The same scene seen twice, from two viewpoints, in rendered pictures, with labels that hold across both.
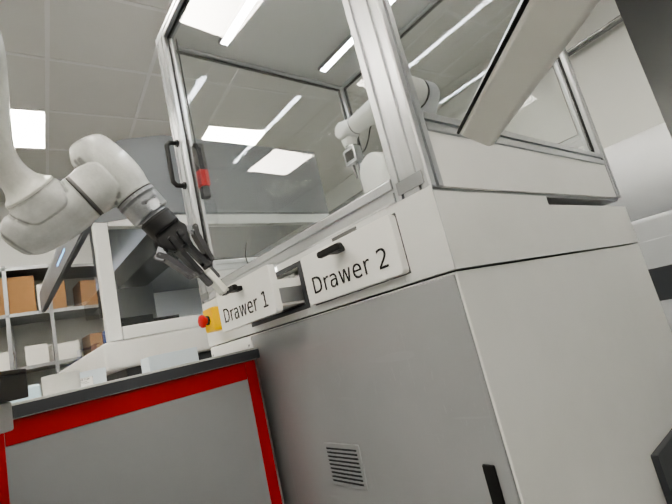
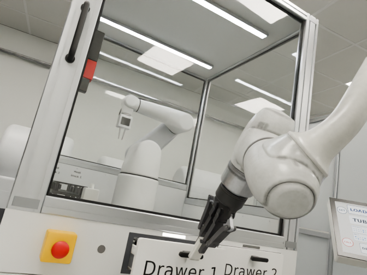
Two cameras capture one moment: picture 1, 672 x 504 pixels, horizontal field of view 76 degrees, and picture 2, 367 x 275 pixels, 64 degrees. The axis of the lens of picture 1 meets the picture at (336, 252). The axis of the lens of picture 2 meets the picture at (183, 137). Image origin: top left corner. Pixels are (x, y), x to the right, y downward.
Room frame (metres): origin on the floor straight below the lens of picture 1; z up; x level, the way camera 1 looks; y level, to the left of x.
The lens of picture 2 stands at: (0.88, 1.12, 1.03)
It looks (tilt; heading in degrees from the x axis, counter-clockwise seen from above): 13 degrees up; 285
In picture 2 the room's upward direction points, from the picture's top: 11 degrees clockwise
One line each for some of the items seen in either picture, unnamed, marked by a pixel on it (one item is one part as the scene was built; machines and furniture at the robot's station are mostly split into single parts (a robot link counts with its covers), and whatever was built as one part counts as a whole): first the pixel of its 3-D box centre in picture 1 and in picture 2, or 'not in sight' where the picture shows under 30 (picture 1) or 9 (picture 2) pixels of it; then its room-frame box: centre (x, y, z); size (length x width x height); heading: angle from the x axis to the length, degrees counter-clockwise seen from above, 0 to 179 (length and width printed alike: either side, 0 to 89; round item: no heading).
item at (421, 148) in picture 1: (361, 110); (159, 109); (1.38, -0.20, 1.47); 1.02 x 0.95 x 1.04; 41
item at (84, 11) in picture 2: (174, 163); (78, 29); (1.41, 0.48, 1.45); 0.05 x 0.03 x 0.19; 131
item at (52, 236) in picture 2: (214, 319); (58, 246); (1.33, 0.42, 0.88); 0.07 x 0.05 x 0.07; 41
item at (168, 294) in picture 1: (173, 307); not in sight; (2.61, 1.05, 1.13); 1.78 x 1.14 x 0.45; 41
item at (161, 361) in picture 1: (169, 360); not in sight; (1.15, 0.50, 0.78); 0.12 x 0.08 x 0.04; 129
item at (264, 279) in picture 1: (246, 300); (182, 263); (1.05, 0.24, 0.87); 0.29 x 0.02 x 0.11; 41
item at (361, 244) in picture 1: (347, 264); (250, 266); (0.85, -0.02, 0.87); 0.29 x 0.02 x 0.11; 41
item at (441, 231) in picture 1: (406, 275); (132, 233); (1.38, -0.20, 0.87); 1.02 x 0.95 x 0.14; 41
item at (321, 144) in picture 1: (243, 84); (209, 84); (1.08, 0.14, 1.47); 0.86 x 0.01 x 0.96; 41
